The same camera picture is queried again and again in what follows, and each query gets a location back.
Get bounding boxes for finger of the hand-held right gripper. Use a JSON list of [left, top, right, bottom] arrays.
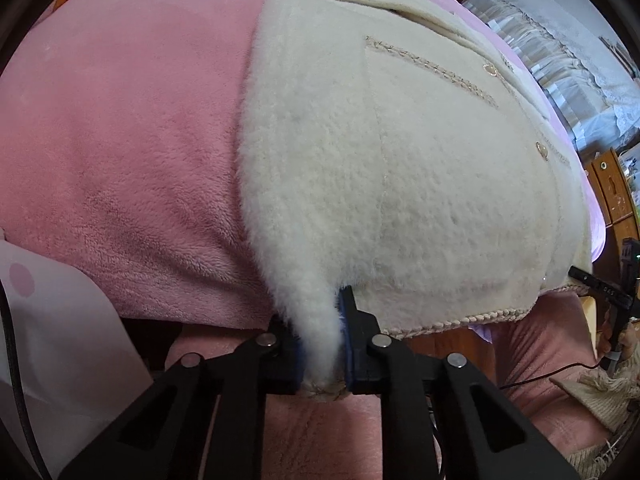
[[568, 266, 635, 307]]

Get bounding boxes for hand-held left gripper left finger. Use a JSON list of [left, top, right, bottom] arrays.
[[57, 312, 306, 480]]

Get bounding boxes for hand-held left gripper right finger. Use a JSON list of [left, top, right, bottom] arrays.
[[337, 285, 583, 480]]

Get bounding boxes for white fuzzy cardigan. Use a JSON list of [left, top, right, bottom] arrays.
[[235, 0, 594, 404]]

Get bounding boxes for person's right hand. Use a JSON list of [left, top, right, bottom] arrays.
[[600, 307, 638, 373]]

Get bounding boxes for person's pink pants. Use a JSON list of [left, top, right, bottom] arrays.
[[162, 290, 617, 480]]

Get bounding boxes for wooden dresser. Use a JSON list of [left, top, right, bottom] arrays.
[[582, 147, 640, 272]]

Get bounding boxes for lace-covered furniture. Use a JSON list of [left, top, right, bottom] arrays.
[[462, 0, 640, 157]]

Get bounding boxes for pink bed blanket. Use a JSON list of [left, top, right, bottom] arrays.
[[0, 0, 610, 333]]

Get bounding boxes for black cable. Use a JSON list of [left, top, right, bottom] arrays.
[[499, 361, 602, 392], [0, 279, 54, 480]]

